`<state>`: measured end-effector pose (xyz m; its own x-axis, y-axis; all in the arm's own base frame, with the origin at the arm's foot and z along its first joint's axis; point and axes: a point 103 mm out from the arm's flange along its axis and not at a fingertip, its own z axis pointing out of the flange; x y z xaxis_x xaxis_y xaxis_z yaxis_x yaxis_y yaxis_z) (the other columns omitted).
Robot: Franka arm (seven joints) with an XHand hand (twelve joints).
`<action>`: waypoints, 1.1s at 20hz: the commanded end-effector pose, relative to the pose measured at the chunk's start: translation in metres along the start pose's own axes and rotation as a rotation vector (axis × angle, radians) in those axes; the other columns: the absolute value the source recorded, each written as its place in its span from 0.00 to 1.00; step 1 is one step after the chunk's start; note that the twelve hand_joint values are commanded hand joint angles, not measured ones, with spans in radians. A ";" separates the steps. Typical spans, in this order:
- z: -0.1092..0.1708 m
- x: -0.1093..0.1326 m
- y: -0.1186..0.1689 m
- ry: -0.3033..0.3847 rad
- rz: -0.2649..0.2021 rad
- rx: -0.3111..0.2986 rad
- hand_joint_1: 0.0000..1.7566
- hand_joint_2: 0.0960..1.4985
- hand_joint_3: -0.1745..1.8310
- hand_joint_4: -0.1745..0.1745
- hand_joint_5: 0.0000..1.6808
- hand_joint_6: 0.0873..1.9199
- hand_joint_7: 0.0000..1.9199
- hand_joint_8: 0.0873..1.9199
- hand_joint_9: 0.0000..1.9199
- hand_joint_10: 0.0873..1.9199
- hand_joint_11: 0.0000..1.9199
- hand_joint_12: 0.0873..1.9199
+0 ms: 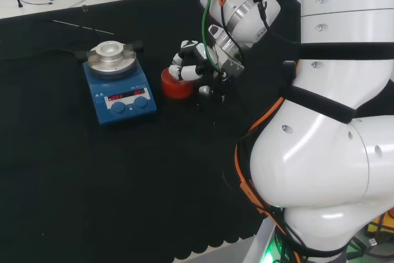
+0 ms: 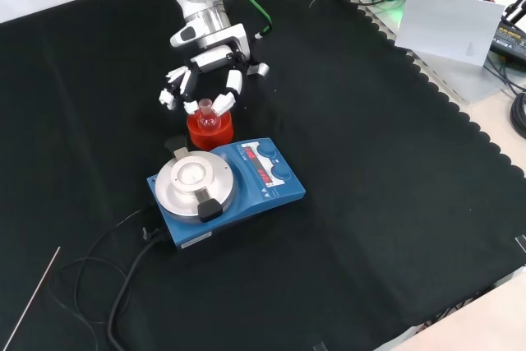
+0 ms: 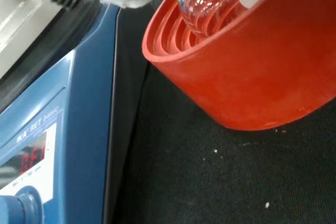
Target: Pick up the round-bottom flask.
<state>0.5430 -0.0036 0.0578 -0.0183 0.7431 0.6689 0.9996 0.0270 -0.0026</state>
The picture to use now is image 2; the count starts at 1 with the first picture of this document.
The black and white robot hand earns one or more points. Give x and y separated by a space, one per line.
222 36

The clear round-bottom flask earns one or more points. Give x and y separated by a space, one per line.
208 123

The silver round heating block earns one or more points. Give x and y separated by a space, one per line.
222 186

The blue base heater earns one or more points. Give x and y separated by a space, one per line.
250 199

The black cloth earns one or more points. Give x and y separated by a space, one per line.
370 203

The pale board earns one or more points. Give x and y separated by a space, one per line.
448 26

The black power adapter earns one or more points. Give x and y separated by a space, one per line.
509 40

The black tripod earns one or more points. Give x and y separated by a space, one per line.
518 6

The thin metal rod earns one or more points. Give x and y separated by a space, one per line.
33 297

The grey tape piece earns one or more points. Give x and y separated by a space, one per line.
319 347
521 243

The grey metal base plate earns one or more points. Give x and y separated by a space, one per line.
472 79

